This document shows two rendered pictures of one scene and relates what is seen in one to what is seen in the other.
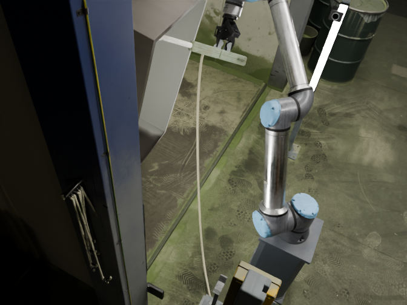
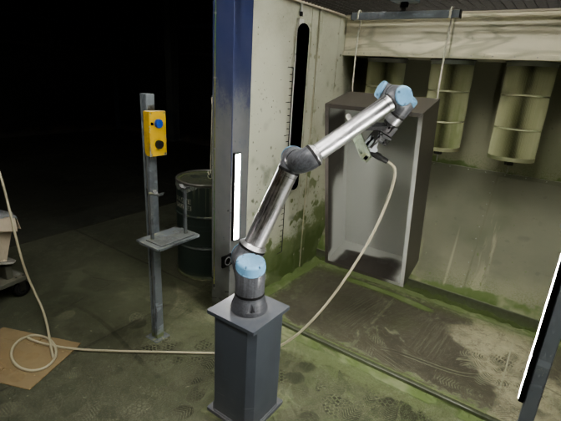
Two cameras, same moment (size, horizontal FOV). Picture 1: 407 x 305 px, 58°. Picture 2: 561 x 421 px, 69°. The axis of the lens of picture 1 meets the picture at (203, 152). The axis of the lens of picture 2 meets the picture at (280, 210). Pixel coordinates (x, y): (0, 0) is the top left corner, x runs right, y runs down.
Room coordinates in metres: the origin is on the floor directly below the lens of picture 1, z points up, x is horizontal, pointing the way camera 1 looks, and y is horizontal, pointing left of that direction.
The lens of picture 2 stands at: (1.71, -2.31, 1.79)
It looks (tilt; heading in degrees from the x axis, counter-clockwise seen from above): 19 degrees down; 104
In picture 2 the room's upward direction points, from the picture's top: 3 degrees clockwise
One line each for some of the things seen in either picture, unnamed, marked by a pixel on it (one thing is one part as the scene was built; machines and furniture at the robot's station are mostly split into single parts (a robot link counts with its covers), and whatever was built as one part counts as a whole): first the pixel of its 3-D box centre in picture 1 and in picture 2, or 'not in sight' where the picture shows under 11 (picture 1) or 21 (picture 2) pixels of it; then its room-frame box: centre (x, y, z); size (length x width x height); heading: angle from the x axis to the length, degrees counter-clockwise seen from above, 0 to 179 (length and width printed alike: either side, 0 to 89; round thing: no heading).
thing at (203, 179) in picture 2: not in sight; (208, 179); (0.23, 0.95, 0.86); 0.54 x 0.54 x 0.01
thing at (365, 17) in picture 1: (344, 37); not in sight; (3.83, -1.37, 0.44); 0.59 x 0.58 x 0.89; 174
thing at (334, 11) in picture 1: (336, 14); not in sight; (2.39, -0.75, 1.35); 0.09 x 0.07 x 0.07; 69
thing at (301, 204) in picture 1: (300, 212); (250, 274); (1.14, -0.56, 0.83); 0.17 x 0.15 x 0.18; 117
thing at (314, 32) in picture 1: (302, 41); not in sight; (4.16, -1.02, 0.14); 0.31 x 0.29 x 0.28; 159
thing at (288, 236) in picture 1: (294, 224); (249, 299); (1.15, -0.57, 0.69); 0.19 x 0.19 x 0.10
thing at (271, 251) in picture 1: (278, 254); (247, 359); (1.15, -0.57, 0.32); 0.31 x 0.31 x 0.64; 69
